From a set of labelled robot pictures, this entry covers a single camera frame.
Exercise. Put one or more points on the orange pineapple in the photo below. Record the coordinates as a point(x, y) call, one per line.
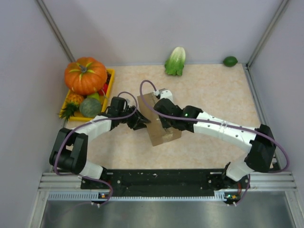
point(73, 102)

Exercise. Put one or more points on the red pepper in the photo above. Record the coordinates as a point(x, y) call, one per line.
point(103, 91)

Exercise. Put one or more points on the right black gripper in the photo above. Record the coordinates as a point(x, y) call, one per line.
point(164, 125)

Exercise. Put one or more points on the white cable duct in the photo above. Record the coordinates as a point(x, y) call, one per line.
point(97, 196)

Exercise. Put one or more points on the orange pumpkin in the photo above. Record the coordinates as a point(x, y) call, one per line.
point(85, 76)

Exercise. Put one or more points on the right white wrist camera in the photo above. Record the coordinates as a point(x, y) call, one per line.
point(163, 93)

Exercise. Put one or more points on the brown cardboard express box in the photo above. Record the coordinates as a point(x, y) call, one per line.
point(157, 134)

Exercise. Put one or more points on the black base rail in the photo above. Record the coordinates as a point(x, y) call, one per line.
point(170, 182)

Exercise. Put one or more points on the green lime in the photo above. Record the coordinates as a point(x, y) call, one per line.
point(230, 61)

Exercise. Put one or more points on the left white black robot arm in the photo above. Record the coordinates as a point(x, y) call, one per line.
point(69, 154)

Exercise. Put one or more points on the yellow plastic tray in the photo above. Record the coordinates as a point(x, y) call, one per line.
point(104, 101)

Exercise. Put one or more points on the grey green melon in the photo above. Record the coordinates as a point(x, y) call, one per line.
point(90, 107)

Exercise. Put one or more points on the green pear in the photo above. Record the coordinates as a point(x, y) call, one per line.
point(94, 95)

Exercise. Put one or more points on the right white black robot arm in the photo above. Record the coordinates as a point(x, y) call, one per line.
point(256, 142)

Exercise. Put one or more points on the green white cabbage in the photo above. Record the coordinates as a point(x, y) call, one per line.
point(174, 65)

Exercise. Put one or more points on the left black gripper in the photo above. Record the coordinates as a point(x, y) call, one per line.
point(137, 121)

